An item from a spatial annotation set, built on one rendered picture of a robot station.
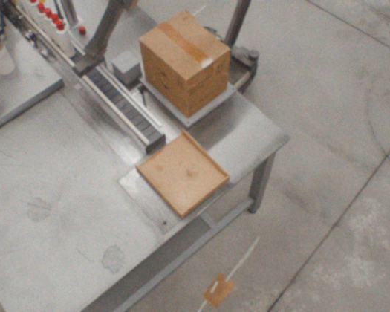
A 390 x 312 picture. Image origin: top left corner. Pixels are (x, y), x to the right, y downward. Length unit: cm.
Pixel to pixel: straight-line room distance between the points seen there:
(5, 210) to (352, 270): 184
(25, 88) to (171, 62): 73
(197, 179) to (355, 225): 125
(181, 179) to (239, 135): 33
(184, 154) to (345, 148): 140
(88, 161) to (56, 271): 48
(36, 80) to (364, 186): 197
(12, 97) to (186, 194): 91
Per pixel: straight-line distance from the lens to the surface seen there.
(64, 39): 218
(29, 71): 227
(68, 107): 215
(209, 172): 189
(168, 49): 189
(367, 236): 283
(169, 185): 187
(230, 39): 282
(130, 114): 200
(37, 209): 194
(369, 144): 312
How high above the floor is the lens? 252
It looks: 61 degrees down
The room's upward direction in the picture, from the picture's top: 2 degrees counter-clockwise
